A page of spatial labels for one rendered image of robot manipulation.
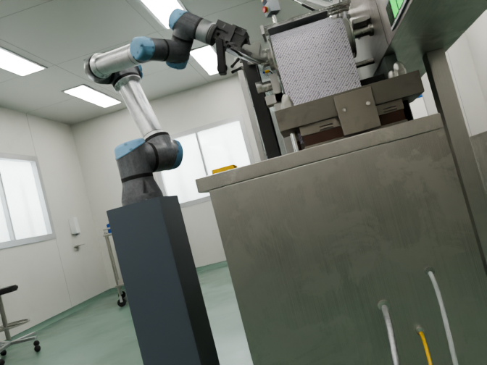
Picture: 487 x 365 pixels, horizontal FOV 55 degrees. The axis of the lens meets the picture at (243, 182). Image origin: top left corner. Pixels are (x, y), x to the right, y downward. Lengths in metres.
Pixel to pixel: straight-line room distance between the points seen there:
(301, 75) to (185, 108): 5.97
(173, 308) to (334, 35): 1.04
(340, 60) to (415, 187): 0.51
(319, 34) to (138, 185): 0.79
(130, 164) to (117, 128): 6.10
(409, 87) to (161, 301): 1.03
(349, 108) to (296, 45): 0.36
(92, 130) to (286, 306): 6.90
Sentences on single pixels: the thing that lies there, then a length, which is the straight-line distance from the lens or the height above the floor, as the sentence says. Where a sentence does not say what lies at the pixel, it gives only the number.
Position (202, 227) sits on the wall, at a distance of 7.29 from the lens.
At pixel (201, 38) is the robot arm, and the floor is 1.38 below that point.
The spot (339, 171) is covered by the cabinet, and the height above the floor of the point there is 0.82.
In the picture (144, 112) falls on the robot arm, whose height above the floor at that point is 1.24.
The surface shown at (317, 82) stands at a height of 1.12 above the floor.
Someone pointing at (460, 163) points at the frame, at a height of 0.75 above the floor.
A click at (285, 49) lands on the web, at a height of 1.25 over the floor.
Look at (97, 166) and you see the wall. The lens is 7.87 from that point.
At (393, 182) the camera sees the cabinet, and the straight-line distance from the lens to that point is 1.25.
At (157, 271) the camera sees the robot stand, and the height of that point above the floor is 0.65.
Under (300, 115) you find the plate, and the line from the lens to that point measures 1.31.
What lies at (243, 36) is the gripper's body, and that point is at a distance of 1.60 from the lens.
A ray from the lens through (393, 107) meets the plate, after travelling 1.33.
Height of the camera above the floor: 0.79
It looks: 3 degrees up
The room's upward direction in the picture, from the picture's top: 15 degrees counter-clockwise
